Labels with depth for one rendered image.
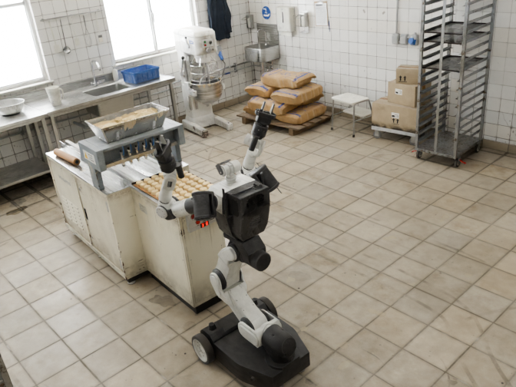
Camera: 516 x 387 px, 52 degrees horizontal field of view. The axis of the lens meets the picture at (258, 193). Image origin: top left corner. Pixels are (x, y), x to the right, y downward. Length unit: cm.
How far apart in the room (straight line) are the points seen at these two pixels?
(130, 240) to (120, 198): 37
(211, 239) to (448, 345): 170
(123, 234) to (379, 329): 200
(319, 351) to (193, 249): 107
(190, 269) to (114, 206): 78
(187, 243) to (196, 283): 34
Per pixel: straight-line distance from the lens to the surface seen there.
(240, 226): 285
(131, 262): 435
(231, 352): 342
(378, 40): 716
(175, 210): 296
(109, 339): 400
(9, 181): 649
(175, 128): 417
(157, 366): 368
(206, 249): 377
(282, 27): 809
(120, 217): 415
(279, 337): 320
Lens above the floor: 246
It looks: 26 degrees down
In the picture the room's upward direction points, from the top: 5 degrees counter-clockwise
